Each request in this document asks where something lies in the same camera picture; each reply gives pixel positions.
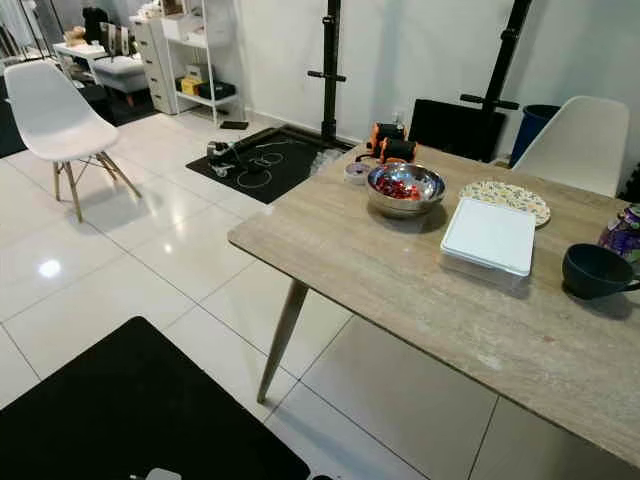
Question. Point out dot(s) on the small grey black device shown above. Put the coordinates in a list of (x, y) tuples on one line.
[(222, 152)]

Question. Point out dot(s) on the black mug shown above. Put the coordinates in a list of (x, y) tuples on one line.
[(595, 272)]

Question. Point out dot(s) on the metal bowl red contents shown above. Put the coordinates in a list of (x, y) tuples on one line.
[(405, 203)]

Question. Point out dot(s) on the small yellow box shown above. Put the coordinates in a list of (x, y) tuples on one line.
[(192, 85)]

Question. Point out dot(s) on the white open shelf unit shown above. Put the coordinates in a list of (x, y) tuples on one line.
[(195, 100)]

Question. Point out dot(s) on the black metal stand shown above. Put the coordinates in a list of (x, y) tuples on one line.
[(505, 55), (330, 65)]

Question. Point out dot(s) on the white padded stool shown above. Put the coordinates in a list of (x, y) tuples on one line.
[(122, 72)]

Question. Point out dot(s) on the small white side table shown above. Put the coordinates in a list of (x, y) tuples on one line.
[(78, 52)]

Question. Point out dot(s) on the light wooden table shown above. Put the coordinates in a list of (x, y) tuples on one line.
[(460, 310)]

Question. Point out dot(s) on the blue bin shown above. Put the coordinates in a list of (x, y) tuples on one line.
[(530, 130)]

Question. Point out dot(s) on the orange black tool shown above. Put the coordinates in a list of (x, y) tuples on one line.
[(385, 135), (400, 150)]

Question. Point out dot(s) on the clear plastic bag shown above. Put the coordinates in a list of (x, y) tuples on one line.
[(325, 163)]

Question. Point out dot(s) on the patterned round plate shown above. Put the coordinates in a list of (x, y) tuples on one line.
[(505, 195)]

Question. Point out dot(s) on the black box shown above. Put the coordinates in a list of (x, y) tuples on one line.
[(455, 128)]

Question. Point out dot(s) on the white drawer cabinet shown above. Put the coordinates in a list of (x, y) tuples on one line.
[(157, 60)]

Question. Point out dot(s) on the white lidded container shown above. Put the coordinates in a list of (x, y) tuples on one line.
[(490, 235)]

